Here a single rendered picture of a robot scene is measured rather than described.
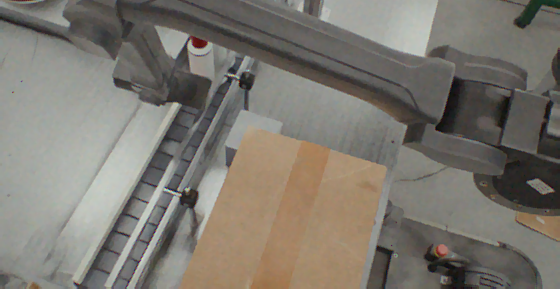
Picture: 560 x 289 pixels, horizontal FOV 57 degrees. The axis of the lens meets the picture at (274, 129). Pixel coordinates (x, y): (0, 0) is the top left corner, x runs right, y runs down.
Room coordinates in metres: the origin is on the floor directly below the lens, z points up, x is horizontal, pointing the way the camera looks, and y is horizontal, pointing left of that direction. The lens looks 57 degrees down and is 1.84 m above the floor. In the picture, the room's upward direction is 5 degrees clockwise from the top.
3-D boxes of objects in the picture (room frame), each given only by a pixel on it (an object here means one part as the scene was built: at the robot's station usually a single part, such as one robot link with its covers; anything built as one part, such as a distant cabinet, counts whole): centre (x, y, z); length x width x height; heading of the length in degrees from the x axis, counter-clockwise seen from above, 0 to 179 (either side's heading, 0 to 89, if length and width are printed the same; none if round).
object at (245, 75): (0.70, 0.09, 0.91); 0.07 x 0.03 x 0.16; 75
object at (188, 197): (0.41, 0.17, 0.91); 0.07 x 0.03 x 0.16; 75
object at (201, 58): (0.71, 0.17, 0.98); 0.05 x 0.05 x 0.20
